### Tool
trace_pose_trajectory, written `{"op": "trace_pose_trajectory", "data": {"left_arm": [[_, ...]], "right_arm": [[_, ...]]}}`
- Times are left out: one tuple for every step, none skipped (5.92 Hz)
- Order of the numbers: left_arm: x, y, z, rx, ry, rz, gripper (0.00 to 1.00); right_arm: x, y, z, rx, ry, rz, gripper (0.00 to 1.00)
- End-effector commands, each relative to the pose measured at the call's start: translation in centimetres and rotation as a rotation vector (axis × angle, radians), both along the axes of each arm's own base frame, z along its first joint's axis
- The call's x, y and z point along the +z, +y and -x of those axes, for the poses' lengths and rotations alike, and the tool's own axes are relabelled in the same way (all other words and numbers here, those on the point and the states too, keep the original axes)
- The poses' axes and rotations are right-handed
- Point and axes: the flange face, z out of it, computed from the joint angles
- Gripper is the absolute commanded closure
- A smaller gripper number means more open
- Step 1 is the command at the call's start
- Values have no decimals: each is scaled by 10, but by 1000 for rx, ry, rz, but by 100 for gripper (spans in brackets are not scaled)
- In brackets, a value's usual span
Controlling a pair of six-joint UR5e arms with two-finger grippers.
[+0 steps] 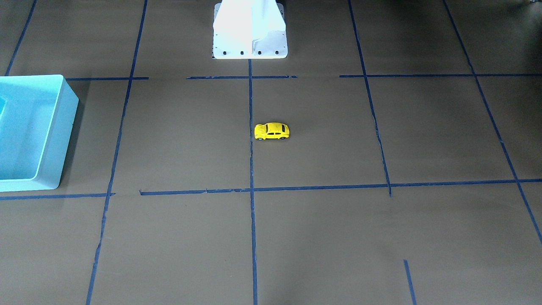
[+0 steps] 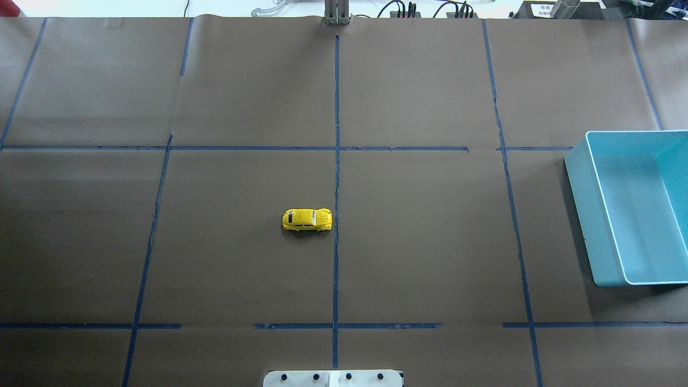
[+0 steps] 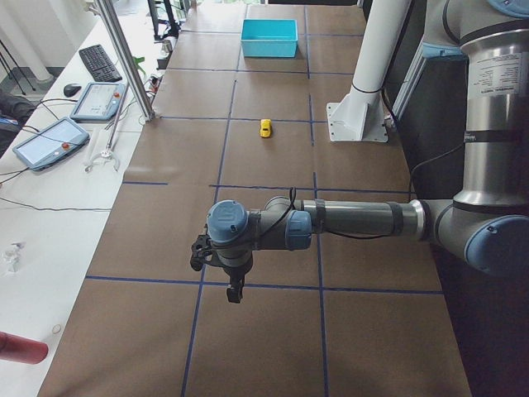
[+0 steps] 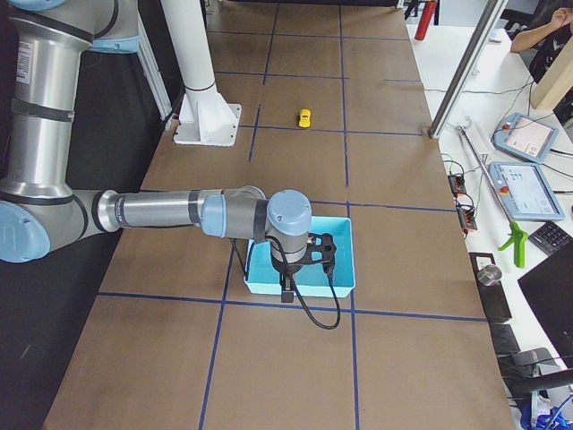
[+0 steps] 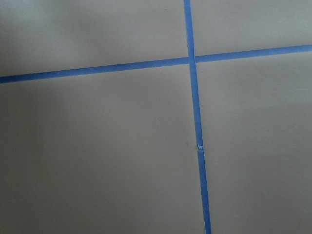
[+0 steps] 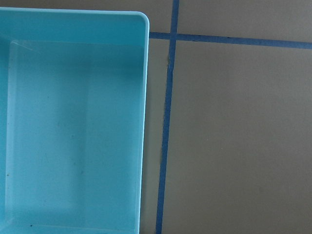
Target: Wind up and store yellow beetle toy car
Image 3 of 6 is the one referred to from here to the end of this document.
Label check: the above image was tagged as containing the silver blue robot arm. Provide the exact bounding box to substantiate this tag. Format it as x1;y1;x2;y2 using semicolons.
190;1;528;303

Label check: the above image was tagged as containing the yellow beetle toy car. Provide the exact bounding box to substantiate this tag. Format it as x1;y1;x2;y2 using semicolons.
260;118;272;139

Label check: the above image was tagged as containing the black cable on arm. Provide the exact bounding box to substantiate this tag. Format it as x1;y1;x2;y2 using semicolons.
255;186;468;245

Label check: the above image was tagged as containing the white column with base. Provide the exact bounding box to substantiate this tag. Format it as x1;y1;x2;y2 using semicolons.
326;0;411;142

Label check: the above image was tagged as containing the blue teach pendant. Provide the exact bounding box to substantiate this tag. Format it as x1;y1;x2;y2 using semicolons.
69;82;126;122
12;117;89;172

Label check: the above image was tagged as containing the black computer mouse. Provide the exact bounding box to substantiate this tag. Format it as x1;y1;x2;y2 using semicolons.
63;84;83;98

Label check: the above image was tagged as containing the far blue teach pendant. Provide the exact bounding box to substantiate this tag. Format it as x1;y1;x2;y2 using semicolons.
69;82;126;122

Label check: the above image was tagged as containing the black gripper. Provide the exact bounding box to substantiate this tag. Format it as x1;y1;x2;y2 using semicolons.
224;264;252;304

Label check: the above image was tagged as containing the red cylinder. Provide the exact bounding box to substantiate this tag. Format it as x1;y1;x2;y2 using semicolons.
1;332;49;365

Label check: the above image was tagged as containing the light blue plastic bin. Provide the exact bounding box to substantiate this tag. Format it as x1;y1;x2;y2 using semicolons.
241;19;298;58

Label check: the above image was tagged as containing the long reacher grabber tool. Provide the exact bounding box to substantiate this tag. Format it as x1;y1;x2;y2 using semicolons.
84;93;126;173

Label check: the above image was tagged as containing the black keyboard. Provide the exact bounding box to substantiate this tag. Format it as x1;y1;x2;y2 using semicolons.
79;45;122;83

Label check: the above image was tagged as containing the silver aluminium frame post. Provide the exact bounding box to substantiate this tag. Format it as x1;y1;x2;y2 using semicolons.
94;0;155;122

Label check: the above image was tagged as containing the near blue teach pendant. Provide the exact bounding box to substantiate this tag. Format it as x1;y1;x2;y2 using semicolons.
12;117;89;172

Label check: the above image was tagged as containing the crumpled white paper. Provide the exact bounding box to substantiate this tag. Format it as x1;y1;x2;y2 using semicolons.
2;242;26;274

